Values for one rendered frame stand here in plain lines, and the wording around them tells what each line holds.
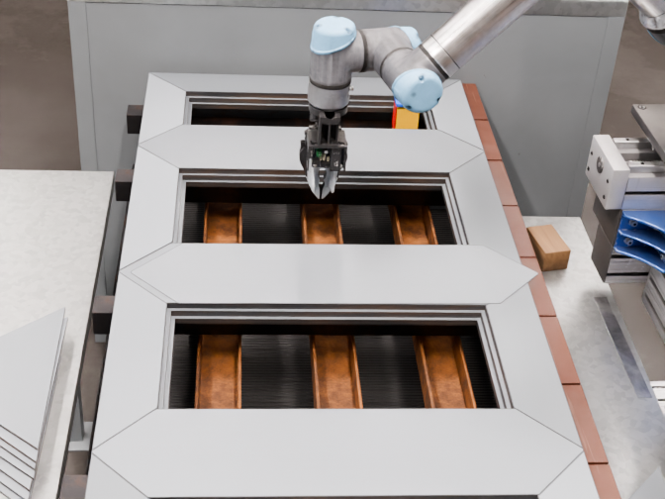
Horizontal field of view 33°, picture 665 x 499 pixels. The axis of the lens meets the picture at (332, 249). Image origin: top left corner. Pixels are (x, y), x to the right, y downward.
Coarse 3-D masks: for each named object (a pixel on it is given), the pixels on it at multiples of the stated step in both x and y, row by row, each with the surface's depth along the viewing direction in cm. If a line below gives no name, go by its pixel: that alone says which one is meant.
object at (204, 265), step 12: (192, 252) 210; (204, 252) 210; (216, 252) 210; (192, 264) 207; (204, 264) 207; (216, 264) 207; (192, 276) 204; (204, 276) 204; (216, 276) 204; (192, 288) 201; (204, 288) 201; (216, 288) 201; (180, 300) 198; (192, 300) 198; (204, 300) 198; (216, 300) 198
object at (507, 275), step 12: (492, 252) 215; (492, 264) 212; (504, 264) 212; (516, 264) 212; (492, 276) 209; (504, 276) 209; (516, 276) 209; (504, 288) 206; (516, 288) 206; (504, 300) 203
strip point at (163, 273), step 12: (168, 252) 209; (180, 252) 209; (144, 264) 206; (156, 264) 206; (168, 264) 206; (180, 264) 206; (144, 276) 203; (156, 276) 203; (168, 276) 203; (180, 276) 203; (156, 288) 200; (168, 288) 200; (180, 288) 201
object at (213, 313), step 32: (192, 96) 261; (224, 96) 262; (256, 96) 262; (288, 96) 263; (352, 96) 264; (384, 96) 264; (448, 192) 234; (192, 320) 198; (224, 320) 199; (256, 320) 199; (288, 320) 199; (320, 320) 200; (352, 320) 200; (384, 320) 201; (416, 320) 201; (448, 320) 202; (480, 320) 202; (160, 384) 182
